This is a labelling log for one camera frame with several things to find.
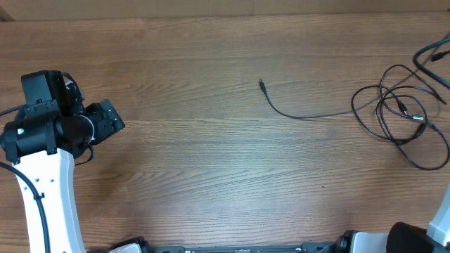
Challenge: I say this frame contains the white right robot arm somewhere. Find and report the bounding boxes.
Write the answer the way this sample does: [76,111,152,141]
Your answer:
[331,191,449,253]

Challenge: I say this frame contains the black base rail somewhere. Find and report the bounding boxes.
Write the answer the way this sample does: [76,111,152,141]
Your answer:
[86,237,338,253]

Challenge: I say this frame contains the black USB cable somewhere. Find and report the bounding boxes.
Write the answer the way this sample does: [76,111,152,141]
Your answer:
[375,64,450,171]
[258,48,450,145]

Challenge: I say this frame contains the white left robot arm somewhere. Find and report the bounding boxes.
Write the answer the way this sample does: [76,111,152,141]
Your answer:
[1,100,124,252]

